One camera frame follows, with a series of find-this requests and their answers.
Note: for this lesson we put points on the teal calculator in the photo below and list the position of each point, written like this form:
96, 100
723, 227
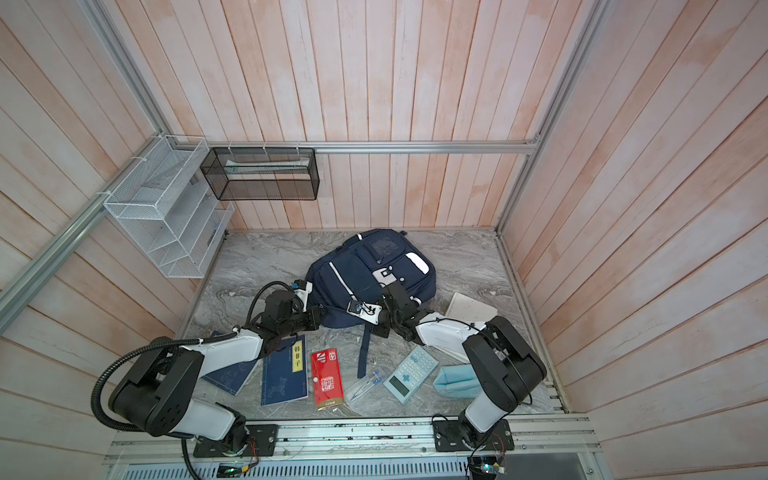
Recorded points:
410, 374

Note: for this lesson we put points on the light blue pencil pouch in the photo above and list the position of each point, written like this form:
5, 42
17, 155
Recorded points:
457, 381

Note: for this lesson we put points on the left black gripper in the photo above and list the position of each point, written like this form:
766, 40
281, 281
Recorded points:
314, 320

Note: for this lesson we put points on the white wire shelf rack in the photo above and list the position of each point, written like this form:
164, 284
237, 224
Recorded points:
168, 208

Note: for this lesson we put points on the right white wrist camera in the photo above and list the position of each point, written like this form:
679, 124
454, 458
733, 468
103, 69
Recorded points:
367, 312

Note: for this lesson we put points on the clear bag with pens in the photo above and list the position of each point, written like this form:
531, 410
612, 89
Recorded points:
364, 385

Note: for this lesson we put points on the black mesh wire basket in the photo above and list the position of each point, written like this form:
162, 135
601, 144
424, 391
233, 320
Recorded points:
262, 173

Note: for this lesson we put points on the aluminium frame horizontal bar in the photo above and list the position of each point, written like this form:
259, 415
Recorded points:
393, 147

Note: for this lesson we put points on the red snack box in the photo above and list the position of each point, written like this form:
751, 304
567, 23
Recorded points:
326, 379

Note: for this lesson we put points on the aluminium mounting rail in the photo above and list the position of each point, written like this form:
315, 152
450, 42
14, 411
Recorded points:
358, 438

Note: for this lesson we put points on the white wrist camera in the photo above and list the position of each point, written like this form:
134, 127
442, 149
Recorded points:
302, 291
367, 312

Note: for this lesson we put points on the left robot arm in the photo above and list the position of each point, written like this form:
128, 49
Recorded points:
151, 389

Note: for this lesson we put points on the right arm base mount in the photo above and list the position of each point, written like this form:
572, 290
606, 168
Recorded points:
459, 435

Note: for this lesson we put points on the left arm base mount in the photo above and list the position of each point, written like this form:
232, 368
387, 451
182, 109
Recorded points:
247, 440

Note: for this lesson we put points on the navy blue student backpack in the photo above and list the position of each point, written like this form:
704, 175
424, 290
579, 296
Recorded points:
359, 269

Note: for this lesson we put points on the dark blue book underneath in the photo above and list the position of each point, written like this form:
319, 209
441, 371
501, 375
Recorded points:
232, 378

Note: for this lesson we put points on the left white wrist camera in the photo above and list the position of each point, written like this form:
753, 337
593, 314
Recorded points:
302, 291

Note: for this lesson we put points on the blue book yellow label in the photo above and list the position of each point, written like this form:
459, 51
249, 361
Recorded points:
284, 376

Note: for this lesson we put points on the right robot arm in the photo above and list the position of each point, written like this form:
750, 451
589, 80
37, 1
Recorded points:
506, 366

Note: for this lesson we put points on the white notebook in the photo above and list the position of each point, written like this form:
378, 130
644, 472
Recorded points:
467, 309

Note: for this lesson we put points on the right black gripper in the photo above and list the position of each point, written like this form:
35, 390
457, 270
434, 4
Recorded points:
381, 330

